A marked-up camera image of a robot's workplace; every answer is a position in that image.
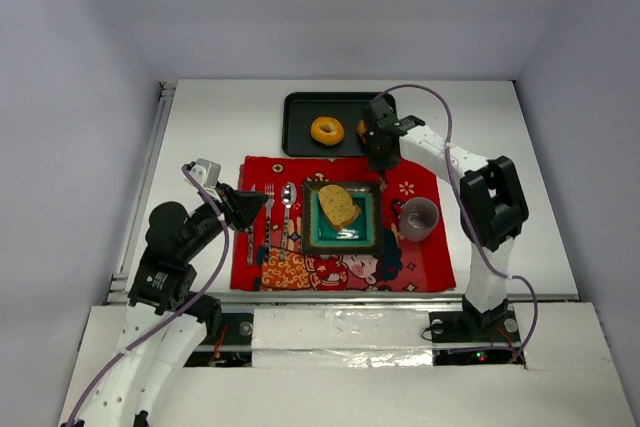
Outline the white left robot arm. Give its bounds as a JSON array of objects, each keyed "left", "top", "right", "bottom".
[{"left": 65, "top": 183, "right": 267, "bottom": 426}]

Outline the black baking tray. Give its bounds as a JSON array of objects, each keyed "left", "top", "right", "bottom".
[{"left": 281, "top": 91, "right": 378, "bottom": 158}]

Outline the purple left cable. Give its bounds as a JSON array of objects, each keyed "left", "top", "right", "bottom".
[{"left": 62, "top": 164, "right": 232, "bottom": 427}]

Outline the lilac mug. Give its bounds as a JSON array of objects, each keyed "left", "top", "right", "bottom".
[{"left": 391, "top": 197, "right": 440, "bottom": 242}]

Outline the silver foil covered panel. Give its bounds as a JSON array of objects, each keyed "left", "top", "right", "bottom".
[{"left": 251, "top": 308, "right": 433, "bottom": 369}]

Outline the pale bread slice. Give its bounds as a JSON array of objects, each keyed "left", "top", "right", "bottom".
[{"left": 356, "top": 119, "right": 368, "bottom": 145}]

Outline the teal square plate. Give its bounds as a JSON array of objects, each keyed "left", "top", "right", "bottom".
[{"left": 300, "top": 181, "right": 384, "bottom": 255}]

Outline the purple cable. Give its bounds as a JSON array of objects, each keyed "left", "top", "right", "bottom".
[
  {"left": 62, "top": 164, "right": 232, "bottom": 427},
  {"left": 372, "top": 85, "right": 540, "bottom": 348}
]

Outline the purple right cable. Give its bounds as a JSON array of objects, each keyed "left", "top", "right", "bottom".
[{"left": 372, "top": 85, "right": 540, "bottom": 348}]

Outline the brown bread slice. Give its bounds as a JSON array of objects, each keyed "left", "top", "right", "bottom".
[{"left": 317, "top": 184, "right": 361, "bottom": 230}]

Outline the red patterned placemat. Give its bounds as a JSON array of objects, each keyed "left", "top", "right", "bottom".
[{"left": 230, "top": 156, "right": 456, "bottom": 293}]

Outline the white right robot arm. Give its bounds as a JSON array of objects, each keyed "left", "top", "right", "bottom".
[{"left": 360, "top": 95, "right": 529, "bottom": 344}]

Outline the aluminium frame rail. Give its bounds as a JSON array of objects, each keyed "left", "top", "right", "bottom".
[{"left": 116, "top": 79, "right": 578, "bottom": 301}]

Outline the patterned handle fork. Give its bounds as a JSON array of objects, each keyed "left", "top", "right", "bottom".
[{"left": 263, "top": 183, "right": 275, "bottom": 265}]

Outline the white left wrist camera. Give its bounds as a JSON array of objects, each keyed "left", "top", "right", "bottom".
[{"left": 188, "top": 158, "right": 221, "bottom": 190}]

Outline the glazed donut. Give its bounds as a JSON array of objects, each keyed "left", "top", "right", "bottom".
[{"left": 310, "top": 116, "right": 345, "bottom": 147}]

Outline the patterned handle knife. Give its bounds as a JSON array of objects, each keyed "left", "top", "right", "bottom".
[{"left": 246, "top": 226, "right": 255, "bottom": 267}]

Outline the patterned handle spoon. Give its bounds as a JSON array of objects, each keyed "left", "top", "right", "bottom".
[{"left": 279, "top": 182, "right": 297, "bottom": 261}]

